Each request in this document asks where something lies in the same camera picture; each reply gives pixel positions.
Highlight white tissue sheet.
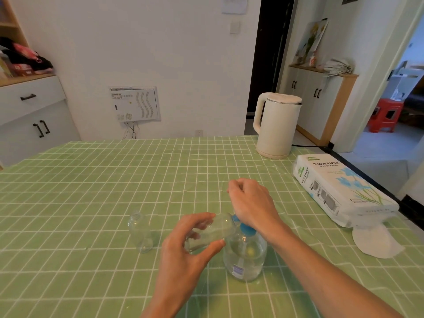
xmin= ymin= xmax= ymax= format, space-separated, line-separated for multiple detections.
xmin=351 ymin=223 xmax=405 ymax=259

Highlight person's right hand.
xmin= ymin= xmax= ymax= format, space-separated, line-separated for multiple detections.
xmin=227 ymin=178 xmax=288 ymax=244

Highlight green checked tablecloth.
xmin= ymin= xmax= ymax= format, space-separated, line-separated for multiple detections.
xmin=0 ymin=135 xmax=424 ymax=318

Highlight dark door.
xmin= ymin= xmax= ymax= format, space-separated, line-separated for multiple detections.
xmin=246 ymin=0 xmax=296 ymax=114

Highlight small empty clear bottle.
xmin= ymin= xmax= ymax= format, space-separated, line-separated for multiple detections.
xmin=128 ymin=210 xmax=154 ymax=254

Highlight white sideboard with wooden top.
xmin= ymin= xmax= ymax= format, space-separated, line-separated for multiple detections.
xmin=278 ymin=64 xmax=359 ymax=147

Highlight white chair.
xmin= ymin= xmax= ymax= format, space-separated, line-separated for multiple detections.
xmin=388 ymin=60 xmax=424 ymax=100

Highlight pile of clothes and bags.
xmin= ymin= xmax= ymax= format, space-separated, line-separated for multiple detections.
xmin=0 ymin=37 xmax=54 ymax=78

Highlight white tissue paper pack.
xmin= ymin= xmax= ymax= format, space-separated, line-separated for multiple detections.
xmin=293 ymin=153 xmax=400 ymax=229

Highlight red plastic stool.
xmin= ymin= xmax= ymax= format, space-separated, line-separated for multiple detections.
xmin=367 ymin=98 xmax=405 ymax=134

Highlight person's left forearm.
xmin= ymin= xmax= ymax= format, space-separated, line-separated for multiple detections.
xmin=141 ymin=282 xmax=200 ymax=318

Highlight flower painting canvas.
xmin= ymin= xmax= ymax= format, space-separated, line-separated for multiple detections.
xmin=294 ymin=19 xmax=329 ymax=67

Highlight clear pump bottle blue top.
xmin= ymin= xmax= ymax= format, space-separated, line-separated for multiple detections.
xmin=223 ymin=214 xmax=268 ymax=282

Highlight person's left hand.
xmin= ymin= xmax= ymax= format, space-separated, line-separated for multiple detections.
xmin=156 ymin=212 xmax=226 ymax=292

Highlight black cables under panel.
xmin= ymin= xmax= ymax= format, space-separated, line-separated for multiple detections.
xmin=123 ymin=121 xmax=140 ymax=139

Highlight small clear plastic bottle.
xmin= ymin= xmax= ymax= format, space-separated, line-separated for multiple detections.
xmin=184 ymin=213 xmax=241 ymax=254

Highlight white paper on wall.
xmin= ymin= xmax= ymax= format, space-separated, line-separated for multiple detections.
xmin=221 ymin=0 xmax=248 ymax=14

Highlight white cabinet with black handles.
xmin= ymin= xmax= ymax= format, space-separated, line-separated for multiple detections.
xmin=0 ymin=75 xmax=81 ymax=168

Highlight white electric kettle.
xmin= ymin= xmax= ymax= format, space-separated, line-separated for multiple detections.
xmin=253 ymin=92 xmax=303 ymax=159

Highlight crumpled white cloth bag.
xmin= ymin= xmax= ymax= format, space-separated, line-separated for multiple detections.
xmin=323 ymin=57 xmax=354 ymax=77

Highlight white wall panel box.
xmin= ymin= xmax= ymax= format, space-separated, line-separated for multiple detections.
xmin=109 ymin=85 xmax=162 ymax=122

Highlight person's right forearm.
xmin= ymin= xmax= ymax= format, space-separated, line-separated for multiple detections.
xmin=265 ymin=222 xmax=409 ymax=318

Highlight wooden open shelf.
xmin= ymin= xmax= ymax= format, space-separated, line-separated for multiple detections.
xmin=0 ymin=0 xmax=56 ymax=88

